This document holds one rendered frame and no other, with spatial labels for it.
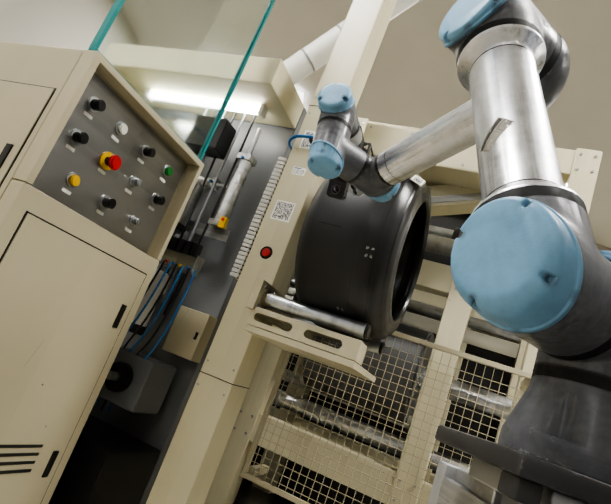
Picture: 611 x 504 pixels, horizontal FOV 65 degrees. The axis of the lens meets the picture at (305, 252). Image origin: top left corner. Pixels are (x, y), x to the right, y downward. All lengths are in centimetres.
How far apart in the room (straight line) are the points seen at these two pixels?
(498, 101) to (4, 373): 122
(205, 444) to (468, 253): 124
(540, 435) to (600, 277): 17
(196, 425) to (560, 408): 124
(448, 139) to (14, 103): 105
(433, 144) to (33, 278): 98
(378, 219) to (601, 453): 94
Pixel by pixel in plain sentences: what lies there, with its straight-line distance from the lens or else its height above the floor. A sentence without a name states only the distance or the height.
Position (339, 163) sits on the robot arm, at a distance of 99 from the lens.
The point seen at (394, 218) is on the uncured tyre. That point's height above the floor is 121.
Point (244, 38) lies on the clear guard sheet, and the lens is 193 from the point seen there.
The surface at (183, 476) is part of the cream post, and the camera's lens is 165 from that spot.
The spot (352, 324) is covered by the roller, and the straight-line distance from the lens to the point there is 141.
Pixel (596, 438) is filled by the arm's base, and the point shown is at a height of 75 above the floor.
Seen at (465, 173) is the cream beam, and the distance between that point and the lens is 196.
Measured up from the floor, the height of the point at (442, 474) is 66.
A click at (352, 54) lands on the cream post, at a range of 199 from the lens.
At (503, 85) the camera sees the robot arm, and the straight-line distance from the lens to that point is 67.
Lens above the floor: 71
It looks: 14 degrees up
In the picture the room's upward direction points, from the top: 21 degrees clockwise
